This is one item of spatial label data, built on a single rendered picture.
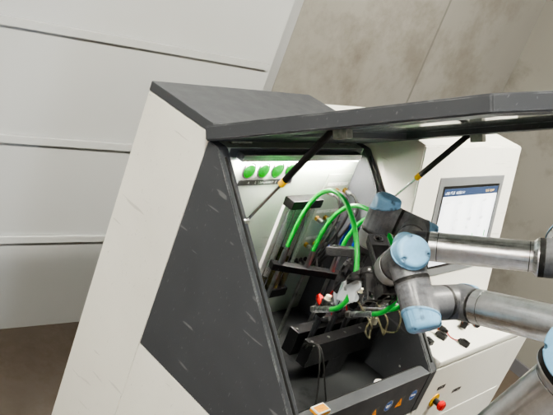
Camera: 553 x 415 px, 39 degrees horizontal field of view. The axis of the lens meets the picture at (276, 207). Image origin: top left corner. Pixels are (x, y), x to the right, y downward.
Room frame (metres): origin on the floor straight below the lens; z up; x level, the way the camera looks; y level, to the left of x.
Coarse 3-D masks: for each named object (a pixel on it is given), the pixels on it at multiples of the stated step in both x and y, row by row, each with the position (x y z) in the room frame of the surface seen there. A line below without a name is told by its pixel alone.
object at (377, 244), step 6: (372, 234) 1.69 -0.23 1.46; (378, 234) 1.69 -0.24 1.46; (366, 240) 1.69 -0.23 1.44; (372, 240) 1.67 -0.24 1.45; (378, 240) 1.67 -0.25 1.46; (384, 240) 1.68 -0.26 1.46; (372, 246) 1.65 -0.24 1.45; (378, 246) 1.66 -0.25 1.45; (384, 246) 1.66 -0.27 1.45; (372, 252) 1.64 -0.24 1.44; (378, 252) 1.64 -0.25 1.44; (372, 258) 1.63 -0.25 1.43; (372, 264) 1.62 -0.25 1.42
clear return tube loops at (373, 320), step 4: (400, 312) 2.17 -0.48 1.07; (376, 316) 2.20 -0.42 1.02; (400, 316) 2.16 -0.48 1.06; (372, 320) 2.21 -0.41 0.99; (376, 320) 2.21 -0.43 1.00; (400, 320) 2.16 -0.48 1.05; (368, 324) 2.13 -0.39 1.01; (372, 324) 2.21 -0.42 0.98; (380, 324) 2.18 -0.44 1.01; (400, 324) 2.16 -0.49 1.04; (372, 328) 2.05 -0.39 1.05; (380, 328) 2.17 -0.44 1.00; (384, 332) 2.11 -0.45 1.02; (388, 332) 2.17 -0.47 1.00; (392, 332) 2.17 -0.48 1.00; (396, 332) 2.17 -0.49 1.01; (368, 336) 2.07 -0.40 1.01
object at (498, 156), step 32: (384, 160) 2.43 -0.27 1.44; (416, 160) 2.36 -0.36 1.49; (448, 160) 2.48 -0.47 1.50; (480, 160) 2.66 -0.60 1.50; (512, 160) 2.86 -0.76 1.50; (416, 192) 2.34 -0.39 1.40; (480, 288) 2.78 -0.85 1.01; (480, 352) 2.38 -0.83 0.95; (512, 352) 2.64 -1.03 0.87; (448, 384) 2.27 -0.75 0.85; (480, 384) 2.51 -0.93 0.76
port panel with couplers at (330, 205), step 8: (328, 176) 2.32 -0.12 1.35; (336, 176) 2.36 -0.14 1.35; (344, 176) 2.39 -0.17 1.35; (328, 184) 2.34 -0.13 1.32; (336, 184) 2.37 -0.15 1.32; (344, 184) 2.40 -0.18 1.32; (344, 192) 2.40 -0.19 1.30; (328, 200) 2.37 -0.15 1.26; (336, 200) 2.40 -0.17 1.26; (320, 208) 2.34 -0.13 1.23; (328, 208) 2.38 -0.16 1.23; (336, 208) 2.41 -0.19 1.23; (320, 216) 2.36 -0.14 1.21; (328, 216) 2.39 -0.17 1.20; (312, 224) 2.34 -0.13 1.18; (320, 224) 2.37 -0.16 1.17; (312, 232) 2.35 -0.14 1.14; (304, 240) 2.33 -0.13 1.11; (312, 240) 2.37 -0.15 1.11; (320, 240) 2.40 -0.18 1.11; (304, 248) 2.35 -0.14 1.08; (296, 256) 2.33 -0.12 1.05
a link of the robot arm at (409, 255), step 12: (396, 240) 1.51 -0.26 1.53; (408, 240) 1.47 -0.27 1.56; (420, 240) 1.48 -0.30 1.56; (384, 252) 1.54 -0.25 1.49; (396, 252) 1.46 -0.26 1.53; (408, 252) 1.46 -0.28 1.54; (420, 252) 1.47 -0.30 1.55; (384, 264) 1.51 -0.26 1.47; (396, 264) 1.47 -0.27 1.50; (408, 264) 1.44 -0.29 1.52; (420, 264) 1.45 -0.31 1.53; (396, 276) 1.46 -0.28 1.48
